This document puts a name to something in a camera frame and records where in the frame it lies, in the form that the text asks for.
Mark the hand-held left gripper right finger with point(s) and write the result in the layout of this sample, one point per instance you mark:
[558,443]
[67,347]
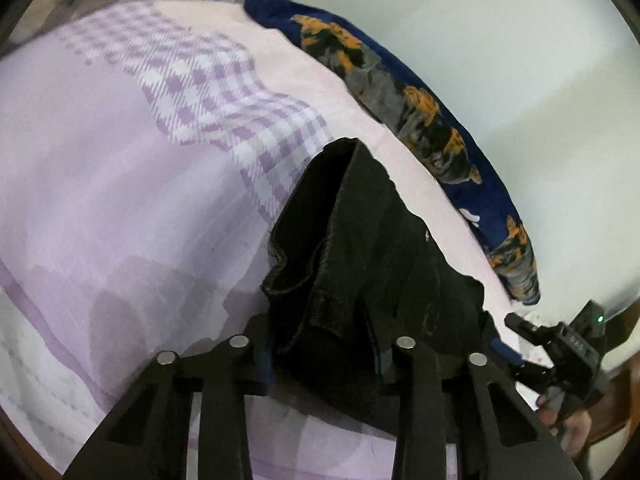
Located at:
[415,371]

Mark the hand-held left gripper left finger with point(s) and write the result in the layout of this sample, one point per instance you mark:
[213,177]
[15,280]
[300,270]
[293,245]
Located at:
[260,366]

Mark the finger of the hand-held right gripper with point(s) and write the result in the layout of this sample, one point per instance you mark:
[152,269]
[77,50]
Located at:
[525,328]
[509,353]

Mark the black pants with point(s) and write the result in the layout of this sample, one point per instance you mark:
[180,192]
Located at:
[375,270]

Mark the person's right hand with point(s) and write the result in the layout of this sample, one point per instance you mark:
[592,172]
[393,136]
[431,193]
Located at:
[572,430]

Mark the blue patterned pillow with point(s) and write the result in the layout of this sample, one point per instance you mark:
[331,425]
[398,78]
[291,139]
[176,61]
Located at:
[480,200]

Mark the lilac checked bed sheet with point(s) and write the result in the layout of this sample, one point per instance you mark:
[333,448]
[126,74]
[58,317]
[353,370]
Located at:
[100,160]

